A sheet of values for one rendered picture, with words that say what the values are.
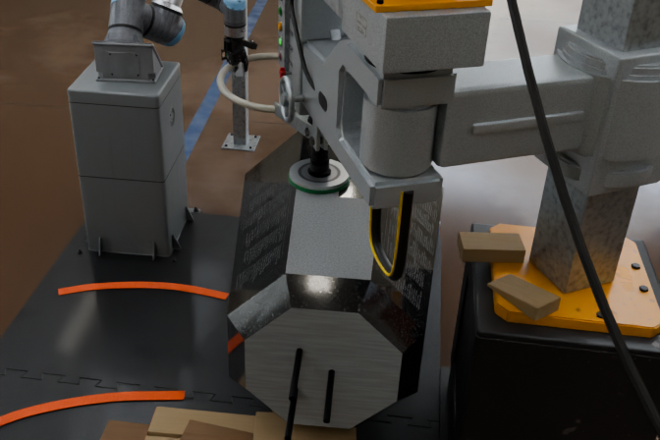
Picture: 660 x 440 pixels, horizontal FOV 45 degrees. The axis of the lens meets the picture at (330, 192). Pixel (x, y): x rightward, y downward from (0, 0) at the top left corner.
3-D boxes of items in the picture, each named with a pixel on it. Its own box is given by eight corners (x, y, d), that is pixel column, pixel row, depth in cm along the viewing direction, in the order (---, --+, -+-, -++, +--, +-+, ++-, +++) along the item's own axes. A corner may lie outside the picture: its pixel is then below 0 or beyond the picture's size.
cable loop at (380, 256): (404, 293, 219) (415, 192, 203) (392, 295, 218) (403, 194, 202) (375, 246, 238) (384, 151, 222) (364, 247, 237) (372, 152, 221)
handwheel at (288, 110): (318, 129, 253) (319, 84, 245) (287, 132, 250) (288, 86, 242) (305, 109, 265) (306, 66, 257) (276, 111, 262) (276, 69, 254)
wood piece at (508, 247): (516, 245, 266) (519, 233, 263) (523, 263, 257) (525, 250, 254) (457, 244, 266) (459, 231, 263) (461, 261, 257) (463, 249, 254)
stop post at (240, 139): (260, 137, 497) (259, -39, 441) (253, 151, 480) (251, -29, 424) (229, 134, 499) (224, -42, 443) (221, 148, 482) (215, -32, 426)
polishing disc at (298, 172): (349, 191, 276) (349, 188, 275) (287, 189, 276) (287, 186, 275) (349, 161, 294) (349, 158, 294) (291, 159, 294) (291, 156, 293)
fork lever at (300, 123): (371, 145, 256) (371, 130, 255) (313, 151, 251) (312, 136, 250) (312, 110, 320) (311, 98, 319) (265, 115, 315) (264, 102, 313)
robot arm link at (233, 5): (239, -11, 333) (250, -3, 326) (239, 18, 340) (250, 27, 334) (218, -7, 329) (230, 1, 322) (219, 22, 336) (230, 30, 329)
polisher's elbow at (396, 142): (412, 140, 221) (419, 75, 211) (443, 174, 206) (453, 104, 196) (348, 148, 215) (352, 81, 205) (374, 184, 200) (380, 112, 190)
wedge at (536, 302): (558, 310, 237) (561, 297, 235) (534, 321, 232) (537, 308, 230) (510, 275, 251) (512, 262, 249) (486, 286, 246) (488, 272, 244)
